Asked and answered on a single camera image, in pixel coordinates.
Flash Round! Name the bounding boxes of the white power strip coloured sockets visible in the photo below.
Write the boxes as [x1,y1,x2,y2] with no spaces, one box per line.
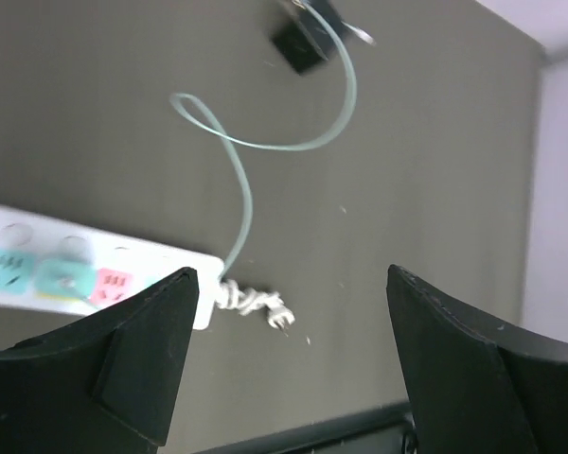
[0,205,223,330]

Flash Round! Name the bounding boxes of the thin light green cable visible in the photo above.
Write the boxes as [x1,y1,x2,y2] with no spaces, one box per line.
[169,0,378,304]

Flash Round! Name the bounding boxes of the dark grey table mat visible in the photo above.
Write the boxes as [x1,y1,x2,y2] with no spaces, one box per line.
[0,1,541,453]

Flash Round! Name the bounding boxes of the black cube block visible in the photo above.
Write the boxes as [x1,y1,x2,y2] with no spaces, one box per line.
[270,0,346,75]

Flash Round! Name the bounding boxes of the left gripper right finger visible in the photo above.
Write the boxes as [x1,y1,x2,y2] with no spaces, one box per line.
[386,265,568,453]

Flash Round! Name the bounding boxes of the white coiled strip cord plug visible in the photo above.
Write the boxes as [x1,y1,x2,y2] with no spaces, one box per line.
[215,280,295,331]

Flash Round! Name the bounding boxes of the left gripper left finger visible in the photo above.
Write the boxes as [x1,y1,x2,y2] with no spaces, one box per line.
[0,268,199,453]

